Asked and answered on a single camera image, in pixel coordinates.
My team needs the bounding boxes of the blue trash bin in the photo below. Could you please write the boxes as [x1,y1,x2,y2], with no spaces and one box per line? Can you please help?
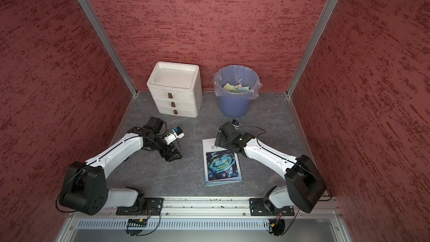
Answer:
[215,64,260,118]

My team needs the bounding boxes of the aluminium corner post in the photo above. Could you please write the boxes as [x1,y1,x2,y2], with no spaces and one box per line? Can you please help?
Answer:
[77,0,138,97]
[286,0,338,98]

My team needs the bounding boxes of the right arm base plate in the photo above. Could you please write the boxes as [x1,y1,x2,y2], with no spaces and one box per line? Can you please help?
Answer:
[249,198,295,216]

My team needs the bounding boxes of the discarded sticky notes pile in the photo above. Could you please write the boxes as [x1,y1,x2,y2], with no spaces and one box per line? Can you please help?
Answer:
[223,83,249,93]

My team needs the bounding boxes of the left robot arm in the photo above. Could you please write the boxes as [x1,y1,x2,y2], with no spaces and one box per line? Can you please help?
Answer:
[56,117,184,216]

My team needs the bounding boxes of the left connector board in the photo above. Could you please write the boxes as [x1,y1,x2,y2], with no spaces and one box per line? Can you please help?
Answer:
[127,219,148,228]

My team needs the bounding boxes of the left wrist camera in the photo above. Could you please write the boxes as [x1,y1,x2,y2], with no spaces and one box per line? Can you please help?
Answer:
[163,127,184,145]

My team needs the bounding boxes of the connector board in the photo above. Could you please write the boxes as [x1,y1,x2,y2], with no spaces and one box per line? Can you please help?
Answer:
[127,219,148,228]
[268,218,286,236]

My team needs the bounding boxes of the right aluminium corner post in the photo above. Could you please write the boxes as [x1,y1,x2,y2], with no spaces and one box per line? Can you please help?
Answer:
[286,0,338,98]

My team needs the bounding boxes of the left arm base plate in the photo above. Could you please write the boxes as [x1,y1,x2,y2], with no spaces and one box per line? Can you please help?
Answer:
[116,197,164,217]

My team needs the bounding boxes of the clear plastic bin liner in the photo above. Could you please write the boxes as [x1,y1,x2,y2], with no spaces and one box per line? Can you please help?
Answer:
[213,65,263,100]

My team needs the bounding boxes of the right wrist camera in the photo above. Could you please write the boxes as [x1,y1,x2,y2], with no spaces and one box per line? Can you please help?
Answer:
[231,119,239,129]

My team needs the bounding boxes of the aluminium front rail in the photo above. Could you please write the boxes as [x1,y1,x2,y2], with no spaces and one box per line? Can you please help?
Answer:
[68,195,343,219]

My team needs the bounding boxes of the left aluminium corner post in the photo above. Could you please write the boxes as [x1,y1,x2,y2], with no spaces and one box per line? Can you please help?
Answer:
[77,0,138,97]

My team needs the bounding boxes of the children's science magazine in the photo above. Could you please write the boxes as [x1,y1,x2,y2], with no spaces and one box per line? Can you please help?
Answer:
[202,138,243,187]

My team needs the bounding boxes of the white three-drawer storage box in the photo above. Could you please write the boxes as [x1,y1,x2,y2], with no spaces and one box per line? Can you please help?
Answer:
[147,62,203,118]

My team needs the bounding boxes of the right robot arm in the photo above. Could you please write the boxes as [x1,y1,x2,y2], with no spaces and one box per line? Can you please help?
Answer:
[215,121,327,215]

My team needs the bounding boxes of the right connector board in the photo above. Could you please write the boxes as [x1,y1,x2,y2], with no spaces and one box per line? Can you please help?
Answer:
[268,218,286,236]

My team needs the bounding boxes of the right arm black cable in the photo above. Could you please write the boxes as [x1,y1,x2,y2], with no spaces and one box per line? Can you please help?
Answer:
[236,125,333,202]

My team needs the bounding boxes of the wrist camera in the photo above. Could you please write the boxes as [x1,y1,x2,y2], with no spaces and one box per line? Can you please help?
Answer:
[163,127,184,145]
[231,119,239,129]

